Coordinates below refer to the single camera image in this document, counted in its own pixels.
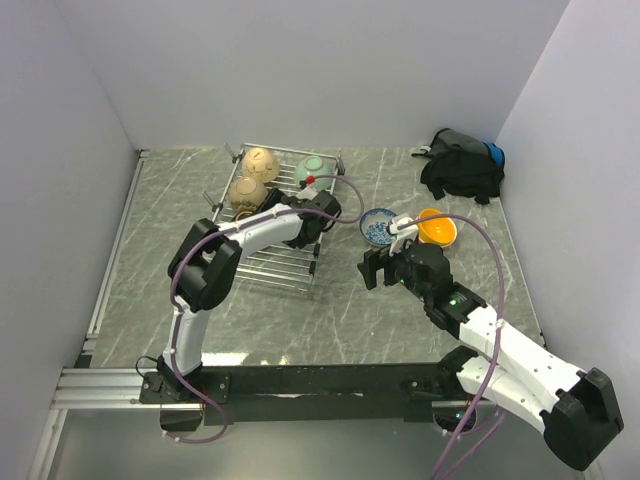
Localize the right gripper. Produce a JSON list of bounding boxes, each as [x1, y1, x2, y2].
[[357, 239, 431, 302]]

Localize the white and blue floral bowl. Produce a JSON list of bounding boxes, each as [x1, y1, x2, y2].
[[359, 208, 396, 247]]

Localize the yellow bowl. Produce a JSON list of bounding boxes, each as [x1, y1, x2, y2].
[[418, 217, 457, 240]]

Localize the dark brown bowl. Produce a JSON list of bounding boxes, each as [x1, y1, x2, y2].
[[234, 210, 254, 221]]

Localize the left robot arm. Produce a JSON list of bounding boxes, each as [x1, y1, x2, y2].
[[157, 187, 342, 402]]

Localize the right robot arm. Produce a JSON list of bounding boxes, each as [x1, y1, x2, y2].
[[357, 241, 624, 471]]

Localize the tan bowl with floral band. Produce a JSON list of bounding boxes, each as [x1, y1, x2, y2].
[[228, 177, 268, 212]]

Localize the beige bowl with brown marks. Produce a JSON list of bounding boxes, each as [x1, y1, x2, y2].
[[241, 147, 280, 184]]

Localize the pale green celadon bowl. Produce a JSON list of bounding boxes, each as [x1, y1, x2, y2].
[[294, 155, 333, 190]]

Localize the black cloth bundle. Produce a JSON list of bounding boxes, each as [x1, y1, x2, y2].
[[411, 128, 506, 205]]

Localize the black base bar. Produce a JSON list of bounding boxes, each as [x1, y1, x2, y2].
[[139, 350, 471, 432]]

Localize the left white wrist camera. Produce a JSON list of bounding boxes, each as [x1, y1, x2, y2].
[[295, 175, 318, 200]]

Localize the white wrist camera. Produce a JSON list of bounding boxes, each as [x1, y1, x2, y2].
[[295, 175, 318, 200], [388, 214, 418, 256]]

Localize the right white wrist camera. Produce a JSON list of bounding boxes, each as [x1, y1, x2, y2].
[[388, 214, 418, 256]]

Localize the metal wire dish rack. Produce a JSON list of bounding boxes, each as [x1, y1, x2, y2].
[[211, 143, 346, 293]]

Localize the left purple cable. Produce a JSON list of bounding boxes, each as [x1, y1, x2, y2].
[[162, 173, 366, 444]]

